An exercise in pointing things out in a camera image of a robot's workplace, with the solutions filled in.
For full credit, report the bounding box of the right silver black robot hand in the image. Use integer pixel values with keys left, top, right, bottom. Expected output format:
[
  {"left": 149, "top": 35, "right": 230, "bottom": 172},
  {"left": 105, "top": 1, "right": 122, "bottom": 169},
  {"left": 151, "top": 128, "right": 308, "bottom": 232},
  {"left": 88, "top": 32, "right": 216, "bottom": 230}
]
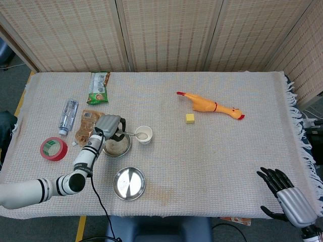
[{"left": 256, "top": 167, "right": 317, "bottom": 228}]

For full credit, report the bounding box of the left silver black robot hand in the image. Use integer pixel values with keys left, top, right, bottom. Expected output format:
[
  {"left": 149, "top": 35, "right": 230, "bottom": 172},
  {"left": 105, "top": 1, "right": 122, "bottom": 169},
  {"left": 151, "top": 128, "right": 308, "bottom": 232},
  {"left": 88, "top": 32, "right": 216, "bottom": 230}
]
[{"left": 94, "top": 114, "right": 127, "bottom": 142}]

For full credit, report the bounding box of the metal spoon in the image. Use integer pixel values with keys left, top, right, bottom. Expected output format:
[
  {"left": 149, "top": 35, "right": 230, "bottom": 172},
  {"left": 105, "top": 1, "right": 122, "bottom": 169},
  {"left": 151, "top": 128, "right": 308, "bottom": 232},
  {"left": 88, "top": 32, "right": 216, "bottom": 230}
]
[{"left": 117, "top": 131, "right": 147, "bottom": 140}]

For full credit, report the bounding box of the steel bowl of rice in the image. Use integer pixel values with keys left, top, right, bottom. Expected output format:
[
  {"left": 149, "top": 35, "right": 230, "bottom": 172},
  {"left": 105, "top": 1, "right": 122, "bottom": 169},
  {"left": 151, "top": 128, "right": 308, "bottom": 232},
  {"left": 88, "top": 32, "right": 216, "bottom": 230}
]
[{"left": 102, "top": 133, "right": 132, "bottom": 158}]

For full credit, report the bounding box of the white paper cup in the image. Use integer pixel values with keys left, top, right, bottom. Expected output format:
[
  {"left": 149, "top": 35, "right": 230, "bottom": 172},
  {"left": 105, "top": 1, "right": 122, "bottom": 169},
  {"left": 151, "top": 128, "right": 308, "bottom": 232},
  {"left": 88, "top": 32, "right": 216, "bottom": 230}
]
[{"left": 134, "top": 125, "right": 153, "bottom": 145}]

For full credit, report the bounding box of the printed snack packet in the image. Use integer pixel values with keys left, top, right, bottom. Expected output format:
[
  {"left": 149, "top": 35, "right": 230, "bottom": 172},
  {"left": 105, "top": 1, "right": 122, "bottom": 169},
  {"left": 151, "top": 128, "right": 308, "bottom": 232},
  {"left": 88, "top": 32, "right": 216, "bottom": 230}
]
[{"left": 219, "top": 216, "right": 252, "bottom": 226}]

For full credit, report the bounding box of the brown sauce pouch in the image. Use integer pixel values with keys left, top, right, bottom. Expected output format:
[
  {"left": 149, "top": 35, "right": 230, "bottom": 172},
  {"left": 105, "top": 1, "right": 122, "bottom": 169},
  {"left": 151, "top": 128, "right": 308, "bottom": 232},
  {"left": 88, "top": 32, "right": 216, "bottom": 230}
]
[{"left": 75, "top": 109, "right": 105, "bottom": 148}]

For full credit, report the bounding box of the green snack bag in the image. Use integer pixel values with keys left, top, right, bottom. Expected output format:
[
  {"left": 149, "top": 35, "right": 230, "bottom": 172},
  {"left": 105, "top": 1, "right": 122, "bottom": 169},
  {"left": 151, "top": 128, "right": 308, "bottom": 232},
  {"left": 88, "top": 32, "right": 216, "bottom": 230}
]
[{"left": 86, "top": 71, "right": 111, "bottom": 105}]

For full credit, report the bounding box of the clear plastic water bottle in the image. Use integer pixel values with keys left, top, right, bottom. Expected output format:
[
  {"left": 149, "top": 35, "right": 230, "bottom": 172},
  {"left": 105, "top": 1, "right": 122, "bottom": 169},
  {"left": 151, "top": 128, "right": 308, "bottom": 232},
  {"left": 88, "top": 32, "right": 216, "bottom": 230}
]
[{"left": 58, "top": 99, "right": 79, "bottom": 136}]

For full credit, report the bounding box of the red tape roll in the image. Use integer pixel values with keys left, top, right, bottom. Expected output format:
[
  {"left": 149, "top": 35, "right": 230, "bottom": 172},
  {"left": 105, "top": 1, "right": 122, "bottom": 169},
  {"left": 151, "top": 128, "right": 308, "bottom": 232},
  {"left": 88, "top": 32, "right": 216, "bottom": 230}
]
[{"left": 39, "top": 137, "right": 69, "bottom": 162}]

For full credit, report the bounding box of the shallow steel plate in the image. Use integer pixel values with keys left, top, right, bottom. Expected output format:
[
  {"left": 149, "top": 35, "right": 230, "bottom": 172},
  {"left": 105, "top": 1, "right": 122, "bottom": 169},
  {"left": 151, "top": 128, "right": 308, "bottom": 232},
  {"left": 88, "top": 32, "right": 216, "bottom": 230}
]
[{"left": 113, "top": 166, "right": 146, "bottom": 201}]

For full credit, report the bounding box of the black box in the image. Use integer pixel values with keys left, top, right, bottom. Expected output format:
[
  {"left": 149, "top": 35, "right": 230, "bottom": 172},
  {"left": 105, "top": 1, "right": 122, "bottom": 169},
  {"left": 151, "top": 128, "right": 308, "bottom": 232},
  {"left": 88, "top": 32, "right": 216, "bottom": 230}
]
[{"left": 305, "top": 127, "right": 323, "bottom": 162}]

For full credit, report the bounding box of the white power strip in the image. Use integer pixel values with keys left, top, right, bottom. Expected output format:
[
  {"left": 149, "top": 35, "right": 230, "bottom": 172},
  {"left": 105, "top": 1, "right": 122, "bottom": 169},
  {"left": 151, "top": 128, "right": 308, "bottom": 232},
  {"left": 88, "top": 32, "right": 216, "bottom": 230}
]
[{"left": 301, "top": 110, "right": 323, "bottom": 129}]

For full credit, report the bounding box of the yellow rubber chicken toy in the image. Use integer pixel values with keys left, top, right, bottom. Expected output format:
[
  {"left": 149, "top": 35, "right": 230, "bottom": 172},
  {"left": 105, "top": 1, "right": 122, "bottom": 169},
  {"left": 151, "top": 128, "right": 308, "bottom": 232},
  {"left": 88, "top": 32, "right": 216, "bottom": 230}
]
[{"left": 176, "top": 91, "right": 246, "bottom": 122}]

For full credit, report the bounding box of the white woven tablecloth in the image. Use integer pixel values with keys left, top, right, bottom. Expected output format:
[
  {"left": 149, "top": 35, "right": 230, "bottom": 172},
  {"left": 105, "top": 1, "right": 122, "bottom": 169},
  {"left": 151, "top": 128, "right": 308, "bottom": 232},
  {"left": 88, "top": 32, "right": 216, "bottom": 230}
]
[{"left": 0, "top": 70, "right": 323, "bottom": 219}]

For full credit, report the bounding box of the dark bag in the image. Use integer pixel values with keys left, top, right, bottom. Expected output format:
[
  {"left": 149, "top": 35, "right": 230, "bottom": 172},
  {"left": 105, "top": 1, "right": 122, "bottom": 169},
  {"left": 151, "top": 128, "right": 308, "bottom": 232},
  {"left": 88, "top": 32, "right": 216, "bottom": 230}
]
[{"left": 0, "top": 110, "right": 18, "bottom": 167}]

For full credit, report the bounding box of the bamboo folding screen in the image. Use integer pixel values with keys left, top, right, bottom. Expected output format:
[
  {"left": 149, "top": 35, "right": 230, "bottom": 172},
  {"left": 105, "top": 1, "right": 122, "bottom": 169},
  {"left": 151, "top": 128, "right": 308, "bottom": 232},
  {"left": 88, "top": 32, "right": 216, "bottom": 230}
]
[{"left": 0, "top": 0, "right": 323, "bottom": 109}]

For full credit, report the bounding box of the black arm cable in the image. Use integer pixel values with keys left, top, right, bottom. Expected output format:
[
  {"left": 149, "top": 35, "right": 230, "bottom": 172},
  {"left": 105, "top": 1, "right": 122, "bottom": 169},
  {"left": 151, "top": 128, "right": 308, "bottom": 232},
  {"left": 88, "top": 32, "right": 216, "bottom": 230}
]
[{"left": 85, "top": 127, "right": 122, "bottom": 242}]

